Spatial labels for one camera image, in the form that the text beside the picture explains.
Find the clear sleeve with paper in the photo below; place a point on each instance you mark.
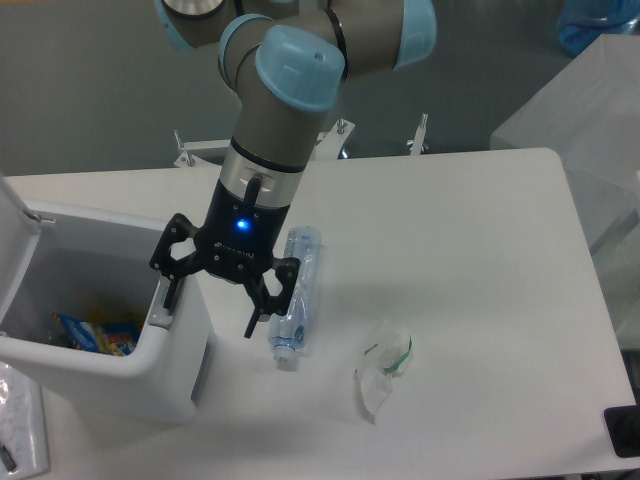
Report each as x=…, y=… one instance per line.
x=24, y=443

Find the crumpled white plastic wrapper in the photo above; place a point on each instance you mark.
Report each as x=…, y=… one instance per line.
x=384, y=355

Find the crushed clear plastic bottle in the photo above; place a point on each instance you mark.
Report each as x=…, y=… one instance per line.
x=288, y=332

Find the colourful trash inside can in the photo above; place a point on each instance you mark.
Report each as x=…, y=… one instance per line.
x=118, y=339

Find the white plastic trash can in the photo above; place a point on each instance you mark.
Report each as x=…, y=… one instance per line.
x=83, y=313

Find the black device at edge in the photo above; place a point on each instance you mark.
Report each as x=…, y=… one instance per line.
x=623, y=427

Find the blue plastic bag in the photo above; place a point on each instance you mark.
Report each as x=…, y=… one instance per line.
x=581, y=22

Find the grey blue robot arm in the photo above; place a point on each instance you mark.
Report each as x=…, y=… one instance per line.
x=286, y=69

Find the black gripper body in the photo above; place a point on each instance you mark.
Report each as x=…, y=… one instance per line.
x=236, y=242

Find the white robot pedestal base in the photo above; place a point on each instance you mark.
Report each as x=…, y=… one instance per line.
x=329, y=145

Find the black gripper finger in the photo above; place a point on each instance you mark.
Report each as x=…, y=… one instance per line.
x=177, y=231
x=265, y=303

